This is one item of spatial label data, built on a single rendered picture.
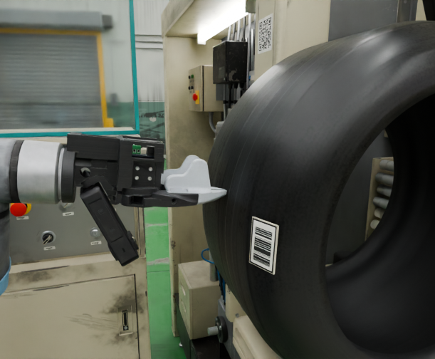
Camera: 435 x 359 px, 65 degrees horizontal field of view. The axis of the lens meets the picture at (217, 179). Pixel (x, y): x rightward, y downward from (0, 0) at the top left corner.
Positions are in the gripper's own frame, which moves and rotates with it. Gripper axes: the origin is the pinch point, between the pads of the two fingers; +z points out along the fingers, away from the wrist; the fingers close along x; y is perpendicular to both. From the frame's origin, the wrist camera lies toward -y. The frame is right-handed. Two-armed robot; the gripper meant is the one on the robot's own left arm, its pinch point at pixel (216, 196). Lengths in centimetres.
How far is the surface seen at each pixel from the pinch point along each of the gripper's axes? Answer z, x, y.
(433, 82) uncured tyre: 21.2, -12.3, 18.1
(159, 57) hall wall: 106, 892, 145
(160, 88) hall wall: 117, 892, 67
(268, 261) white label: 3.4, -11.2, -4.8
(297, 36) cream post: 22.5, 24.8, 30.0
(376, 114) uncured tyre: 14.0, -12.2, 13.5
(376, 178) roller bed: 62, 35, -1
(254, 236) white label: 2.3, -9.0, -2.6
